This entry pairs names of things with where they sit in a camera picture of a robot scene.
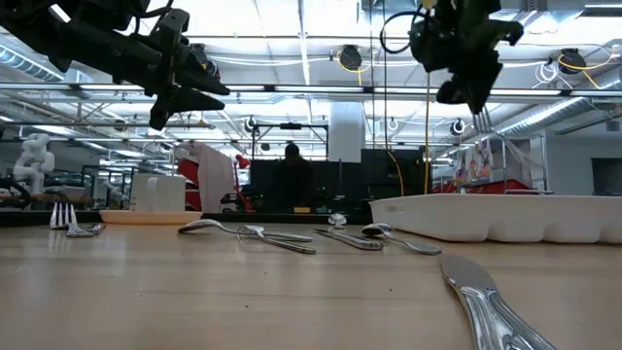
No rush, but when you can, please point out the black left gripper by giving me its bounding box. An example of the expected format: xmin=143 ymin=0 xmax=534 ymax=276
xmin=142 ymin=46 xmax=232 ymax=132

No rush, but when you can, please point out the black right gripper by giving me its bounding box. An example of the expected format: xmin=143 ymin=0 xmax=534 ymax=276
xmin=407 ymin=0 xmax=526 ymax=116

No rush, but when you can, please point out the silver fork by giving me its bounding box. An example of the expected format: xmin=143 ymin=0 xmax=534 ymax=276
xmin=472 ymin=107 xmax=494 ymax=136
xmin=50 ymin=202 xmax=96 ymax=239
xmin=236 ymin=224 xmax=317 ymax=256

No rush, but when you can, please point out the silver table knife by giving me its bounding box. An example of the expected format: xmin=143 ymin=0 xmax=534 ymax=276
xmin=313 ymin=227 xmax=385 ymax=252
xmin=439 ymin=252 xmax=558 ymax=350

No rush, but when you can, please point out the colourful poster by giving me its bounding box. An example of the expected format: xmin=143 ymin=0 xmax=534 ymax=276
xmin=454 ymin=140 xmax=495 ymax=182

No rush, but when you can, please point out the red panel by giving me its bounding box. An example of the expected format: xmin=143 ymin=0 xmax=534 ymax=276
xmin=175 ymin=156 xmax=201 ymax=211

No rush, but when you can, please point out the white board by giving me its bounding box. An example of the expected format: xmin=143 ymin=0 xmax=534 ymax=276
xmin=192 ymin=141 xmax=236 ymax=213

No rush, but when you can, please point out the red table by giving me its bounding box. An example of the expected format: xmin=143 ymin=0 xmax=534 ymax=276
xmin=432 ymin=178 xmax=531 ymax=194

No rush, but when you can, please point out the black monitor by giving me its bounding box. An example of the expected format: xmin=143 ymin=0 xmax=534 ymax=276
xmin=360 ymin=148 xmax=432 ymax=198
xmin=250 ymin=158 xmax=362 ymax=213

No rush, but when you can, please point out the white column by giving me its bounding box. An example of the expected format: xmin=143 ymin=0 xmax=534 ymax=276
xmin=328 ymin=99 xmax=366 ymax=163

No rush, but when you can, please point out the white plastic cutlery tray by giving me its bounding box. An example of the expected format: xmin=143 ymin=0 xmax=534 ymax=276
xmin=368 ymin=192 xmax=622 ymax=246

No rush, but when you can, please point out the person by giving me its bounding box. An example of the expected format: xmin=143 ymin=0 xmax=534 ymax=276
xmin=275 ymin=142 xmax=316 ymax=215

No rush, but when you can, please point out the pink round plate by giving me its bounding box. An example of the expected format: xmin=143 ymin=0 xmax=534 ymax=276
xmin=99 ymin=209 xmax=204 ymax=226

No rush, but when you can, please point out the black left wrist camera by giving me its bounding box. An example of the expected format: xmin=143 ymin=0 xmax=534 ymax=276
xmin=162 ymin=8 xmax=192 ymax=50

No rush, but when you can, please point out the silver ventilation duct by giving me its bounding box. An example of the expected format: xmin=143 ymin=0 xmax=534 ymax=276
xmin=490 ymin=95 xmax=622 ymax=143

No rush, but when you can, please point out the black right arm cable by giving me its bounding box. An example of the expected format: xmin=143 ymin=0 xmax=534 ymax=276
xmin=379 ymin=9 xmax=426 ymax=55

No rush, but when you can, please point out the black wall screen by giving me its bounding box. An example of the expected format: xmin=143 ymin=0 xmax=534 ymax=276
xmin=590 ymin=157 xmax=622 ymax=196

